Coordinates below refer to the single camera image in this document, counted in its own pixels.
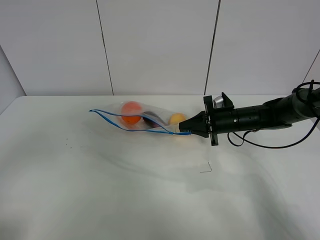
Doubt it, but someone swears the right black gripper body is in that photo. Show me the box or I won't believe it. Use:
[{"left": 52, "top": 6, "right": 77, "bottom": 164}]
[{"left": 203, "top": 92, "right": 237, "bottom": 146}]

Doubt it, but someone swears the purple eggplant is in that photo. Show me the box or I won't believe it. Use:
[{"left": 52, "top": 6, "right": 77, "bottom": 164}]
[{"left": 142, "top": 111, "right": 167, "bottom": 129}]

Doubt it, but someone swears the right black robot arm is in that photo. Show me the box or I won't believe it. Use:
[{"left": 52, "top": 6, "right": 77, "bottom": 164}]
[{"left": 178, "top": 81, "right": 320, "bottom": 146}]

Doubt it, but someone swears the orange fruit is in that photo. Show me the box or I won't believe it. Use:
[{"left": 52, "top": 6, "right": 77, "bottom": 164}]
[{"left": 121, "top": 101, "right": 143, "bottom": 125}]

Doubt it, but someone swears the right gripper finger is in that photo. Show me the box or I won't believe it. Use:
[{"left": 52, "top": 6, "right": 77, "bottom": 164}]
[
  {"left": 179, "top": 111, "right": 206, "bottom": 130},
  {"left": 190, "top": 130, "right": 209, "bottom": 138}
]

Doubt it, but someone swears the clear blue-zip plastic bag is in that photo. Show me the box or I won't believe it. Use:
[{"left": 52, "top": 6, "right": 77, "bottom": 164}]
[{"left": 90, "top": 101, "right": 191, "bottom": 136}]

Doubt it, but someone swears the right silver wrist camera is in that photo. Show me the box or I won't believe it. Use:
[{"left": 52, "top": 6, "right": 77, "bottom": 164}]
[{"left": 213, "top": 95, "right": 225, "bottom": 109}]

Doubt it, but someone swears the yellow pear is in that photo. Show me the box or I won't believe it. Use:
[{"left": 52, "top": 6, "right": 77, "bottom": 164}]
[{"left": 168, "top": 113, "right": 187, "bottom": 125}]

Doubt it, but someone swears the right black cable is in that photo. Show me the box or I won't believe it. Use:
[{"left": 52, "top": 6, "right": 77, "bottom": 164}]
[{"left": 226, "top": 79, "right": 320, "bottom": 150}]

